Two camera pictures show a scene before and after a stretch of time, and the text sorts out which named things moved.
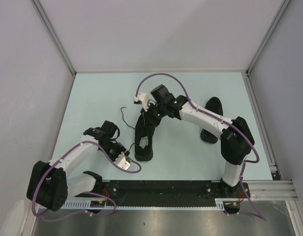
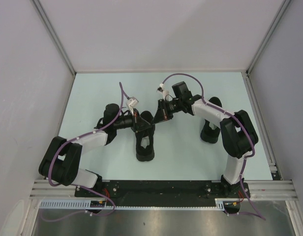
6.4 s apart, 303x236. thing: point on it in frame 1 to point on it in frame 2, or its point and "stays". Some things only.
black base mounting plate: (193, 193) stays
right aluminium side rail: (275, 170) stays
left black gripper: (121, 148) to (138, 123)
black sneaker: (142, 129) stays
